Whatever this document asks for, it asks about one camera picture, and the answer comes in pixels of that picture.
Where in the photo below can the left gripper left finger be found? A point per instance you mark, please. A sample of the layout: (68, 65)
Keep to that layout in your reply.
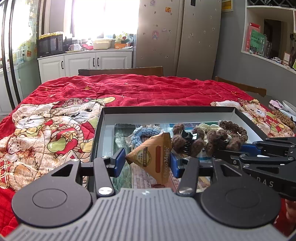
(104, 168)

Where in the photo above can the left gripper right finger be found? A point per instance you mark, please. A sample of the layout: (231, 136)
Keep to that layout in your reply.
(189, 179)

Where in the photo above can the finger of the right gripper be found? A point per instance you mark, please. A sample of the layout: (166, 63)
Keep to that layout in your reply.
(230, 157)
(248, 147)

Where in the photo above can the brown fuzzy claw clip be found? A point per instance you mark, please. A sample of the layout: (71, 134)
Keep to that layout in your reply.
(187, 143)
(219, 140)

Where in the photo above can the cream crochet scrunchie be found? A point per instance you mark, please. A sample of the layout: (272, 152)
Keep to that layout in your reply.
(206, 128)

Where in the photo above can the blue crochet scrunchie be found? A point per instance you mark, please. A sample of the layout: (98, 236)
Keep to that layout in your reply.
(142, 133)

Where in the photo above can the brown Choco Magic pyramid packet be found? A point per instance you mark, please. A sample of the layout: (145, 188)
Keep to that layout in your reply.
(153, 156)

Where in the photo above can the dark brown braided scrunchie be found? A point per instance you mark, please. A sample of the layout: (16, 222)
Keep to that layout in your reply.
(234, 130)

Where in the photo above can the brown beaded coaster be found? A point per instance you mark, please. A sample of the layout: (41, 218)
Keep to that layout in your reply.
(284, 119)

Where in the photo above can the black shallow cardboard box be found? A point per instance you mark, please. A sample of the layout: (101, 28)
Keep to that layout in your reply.
(104, 135)

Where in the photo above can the wooden chair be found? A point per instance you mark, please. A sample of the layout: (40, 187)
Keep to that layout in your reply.
(261, 91)
(146, 71)

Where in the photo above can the red quilted bear blanket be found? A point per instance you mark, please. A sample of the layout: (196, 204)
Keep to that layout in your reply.
(57, 121)

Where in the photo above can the white kitchen cabinet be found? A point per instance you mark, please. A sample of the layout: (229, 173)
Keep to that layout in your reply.
(68, 64)

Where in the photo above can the steel double-door refrigerator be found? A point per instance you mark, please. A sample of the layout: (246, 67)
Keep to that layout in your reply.
(180, 36)

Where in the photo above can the black microwave oven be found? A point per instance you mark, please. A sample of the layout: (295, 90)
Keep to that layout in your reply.
(50, 45)

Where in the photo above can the wall shelf with items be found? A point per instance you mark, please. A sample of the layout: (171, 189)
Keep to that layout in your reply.
(269, 32)

